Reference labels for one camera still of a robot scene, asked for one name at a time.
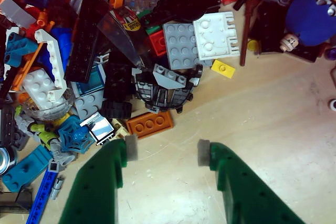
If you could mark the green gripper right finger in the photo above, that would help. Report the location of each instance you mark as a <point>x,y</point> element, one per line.
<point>244,190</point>

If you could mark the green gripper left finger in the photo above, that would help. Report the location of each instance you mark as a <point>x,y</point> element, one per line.
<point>97,182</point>

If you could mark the lime and grey figure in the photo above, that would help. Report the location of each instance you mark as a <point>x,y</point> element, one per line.
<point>46,136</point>

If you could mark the small grey pin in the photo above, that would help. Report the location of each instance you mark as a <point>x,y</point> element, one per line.
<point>56,188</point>

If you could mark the blue holed beam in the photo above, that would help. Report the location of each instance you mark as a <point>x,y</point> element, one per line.
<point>42,197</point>

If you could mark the black rubber tyre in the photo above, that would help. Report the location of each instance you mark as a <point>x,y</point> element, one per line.
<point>116,109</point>

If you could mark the small grey studded plate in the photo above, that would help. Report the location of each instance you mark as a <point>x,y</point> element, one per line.
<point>88,104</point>

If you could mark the orange plate with round holes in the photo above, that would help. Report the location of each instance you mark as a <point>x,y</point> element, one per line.
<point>149,124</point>

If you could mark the clear dome piece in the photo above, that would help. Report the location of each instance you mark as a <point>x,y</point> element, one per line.
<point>52,112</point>

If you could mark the wheel with silver hub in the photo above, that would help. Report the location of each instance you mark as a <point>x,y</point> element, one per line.
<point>6,159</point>

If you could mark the transparent blue window piece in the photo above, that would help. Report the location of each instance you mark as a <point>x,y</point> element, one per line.
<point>90,83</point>

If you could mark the black studded brick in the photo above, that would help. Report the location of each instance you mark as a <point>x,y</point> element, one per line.
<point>118,79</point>

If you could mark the black half-round cage piece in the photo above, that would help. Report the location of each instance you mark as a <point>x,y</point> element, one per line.
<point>168,98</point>

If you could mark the white studded brick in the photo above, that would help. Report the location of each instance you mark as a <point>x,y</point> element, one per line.
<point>39,86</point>

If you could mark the small yellow plate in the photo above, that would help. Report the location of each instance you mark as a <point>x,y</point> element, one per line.
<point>223,68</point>

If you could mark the grey wedge slope piece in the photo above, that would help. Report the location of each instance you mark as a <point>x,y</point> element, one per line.
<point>168,78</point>

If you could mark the long orange bar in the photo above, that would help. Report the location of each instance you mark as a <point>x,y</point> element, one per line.
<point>26,69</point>

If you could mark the long white arch piece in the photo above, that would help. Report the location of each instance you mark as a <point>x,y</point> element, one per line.
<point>53,53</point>

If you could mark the small yellow round piece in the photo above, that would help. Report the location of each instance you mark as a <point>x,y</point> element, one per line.
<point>253,45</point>

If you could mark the dark windscreen with sticker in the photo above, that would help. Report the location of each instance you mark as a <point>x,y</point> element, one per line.
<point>120,37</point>

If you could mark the long black plate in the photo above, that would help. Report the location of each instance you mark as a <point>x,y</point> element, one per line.
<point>86,32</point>

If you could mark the small red brick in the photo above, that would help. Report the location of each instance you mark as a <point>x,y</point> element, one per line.
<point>158,43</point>

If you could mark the minifigure head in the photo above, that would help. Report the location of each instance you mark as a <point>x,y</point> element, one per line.
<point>289,41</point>

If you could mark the teal technic connector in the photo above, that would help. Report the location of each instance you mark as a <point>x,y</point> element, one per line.
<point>18,48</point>

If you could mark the light grey square plate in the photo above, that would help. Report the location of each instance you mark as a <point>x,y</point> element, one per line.
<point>181,45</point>

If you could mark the brown rod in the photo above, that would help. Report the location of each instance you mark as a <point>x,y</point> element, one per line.
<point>246,32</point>

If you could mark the white hinged plate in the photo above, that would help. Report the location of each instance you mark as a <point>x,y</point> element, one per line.
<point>214,35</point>

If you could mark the big blue dome piece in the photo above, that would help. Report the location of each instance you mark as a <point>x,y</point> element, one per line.
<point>309,22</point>

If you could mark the grey slope brick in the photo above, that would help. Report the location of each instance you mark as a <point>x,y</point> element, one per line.
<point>17,14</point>

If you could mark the large black dish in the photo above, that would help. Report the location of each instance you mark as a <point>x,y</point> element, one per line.
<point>191,3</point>

